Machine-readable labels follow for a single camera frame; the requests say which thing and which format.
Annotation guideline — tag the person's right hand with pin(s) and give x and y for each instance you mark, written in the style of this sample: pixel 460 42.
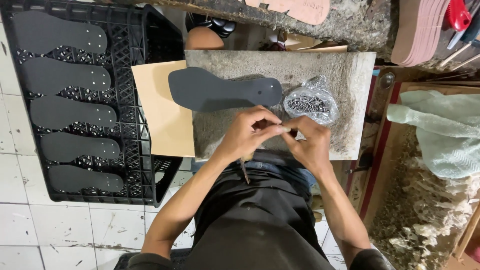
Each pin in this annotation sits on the person's right hand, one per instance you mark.
pixel 313 144

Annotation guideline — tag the person's left hand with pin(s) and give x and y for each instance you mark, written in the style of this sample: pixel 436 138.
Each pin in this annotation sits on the person's left hand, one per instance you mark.
pixel 240 137

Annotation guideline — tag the clear bag of nails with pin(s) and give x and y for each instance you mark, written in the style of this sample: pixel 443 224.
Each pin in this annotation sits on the clear bag of nails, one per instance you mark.
pixel 309 104

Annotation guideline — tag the black shoe insole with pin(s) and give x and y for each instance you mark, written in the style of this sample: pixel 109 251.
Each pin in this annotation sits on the black shoe insole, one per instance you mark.
pixel 63 75
pixel 84 179
pixel 56 32
pixel 71 111
pixel 217 90
pixel 78 147

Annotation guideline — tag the grey worn work board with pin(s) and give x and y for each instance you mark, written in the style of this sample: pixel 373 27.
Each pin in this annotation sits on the grey worn work board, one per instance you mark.
pixel 300 63

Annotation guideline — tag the tan cardboard sheet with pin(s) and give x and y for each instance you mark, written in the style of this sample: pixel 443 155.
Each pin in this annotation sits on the tan cardboard sheet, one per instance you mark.
pixel 161 112

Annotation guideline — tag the person's black shirt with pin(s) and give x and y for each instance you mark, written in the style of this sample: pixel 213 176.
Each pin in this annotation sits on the person's black shirt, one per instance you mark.
pixel 255 225

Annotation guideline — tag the round metal knob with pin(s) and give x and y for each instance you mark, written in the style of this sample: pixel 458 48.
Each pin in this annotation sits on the round metal knob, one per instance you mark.
pixel 387 80

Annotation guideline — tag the wooden tray with waste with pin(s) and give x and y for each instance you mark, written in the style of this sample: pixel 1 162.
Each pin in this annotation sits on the wooden tray with waste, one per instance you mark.
pixel 397 195

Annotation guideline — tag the brown cardboard scraps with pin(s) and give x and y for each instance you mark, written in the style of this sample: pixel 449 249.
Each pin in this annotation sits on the brown cardboard scraps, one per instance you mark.
pixel 318 45

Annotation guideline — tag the person's bare knee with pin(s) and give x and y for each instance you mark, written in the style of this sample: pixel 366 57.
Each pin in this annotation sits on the person's bare knee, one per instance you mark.
pixel 204 39

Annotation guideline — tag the black shoe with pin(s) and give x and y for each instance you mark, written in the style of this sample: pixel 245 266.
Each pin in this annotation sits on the black shoe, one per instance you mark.
pixel 219 24

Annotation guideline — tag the grimy workbench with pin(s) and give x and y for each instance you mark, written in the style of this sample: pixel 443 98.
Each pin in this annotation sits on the grimy workbench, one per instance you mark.
pixel 356 30

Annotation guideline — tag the black plastic crate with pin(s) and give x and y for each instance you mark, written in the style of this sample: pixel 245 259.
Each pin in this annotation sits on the black plastic crate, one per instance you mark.
pixel 129 67

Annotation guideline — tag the light green cloth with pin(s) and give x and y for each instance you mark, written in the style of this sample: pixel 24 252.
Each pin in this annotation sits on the light green cloth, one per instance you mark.
pixel 446 135

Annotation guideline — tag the pink sole pattern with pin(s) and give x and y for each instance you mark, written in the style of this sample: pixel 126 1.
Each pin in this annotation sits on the pink sole pattern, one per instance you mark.
pixel 300 9

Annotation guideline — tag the black seat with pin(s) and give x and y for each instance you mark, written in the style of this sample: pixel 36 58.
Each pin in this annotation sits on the black seat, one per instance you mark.
pixel 157 260

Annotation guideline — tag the stack of pink soles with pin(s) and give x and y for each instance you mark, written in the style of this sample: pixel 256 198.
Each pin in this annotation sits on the stack of pink soles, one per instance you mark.
pixel 416 33

